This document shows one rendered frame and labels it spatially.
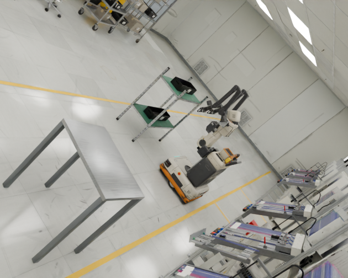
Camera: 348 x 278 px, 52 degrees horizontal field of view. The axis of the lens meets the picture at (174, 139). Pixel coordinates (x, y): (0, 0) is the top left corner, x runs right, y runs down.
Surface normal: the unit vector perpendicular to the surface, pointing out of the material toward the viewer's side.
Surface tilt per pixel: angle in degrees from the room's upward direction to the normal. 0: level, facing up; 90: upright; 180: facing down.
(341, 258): 90
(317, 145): 90
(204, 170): 90
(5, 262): 0
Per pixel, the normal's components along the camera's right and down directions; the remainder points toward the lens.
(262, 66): -0.41, 0.00
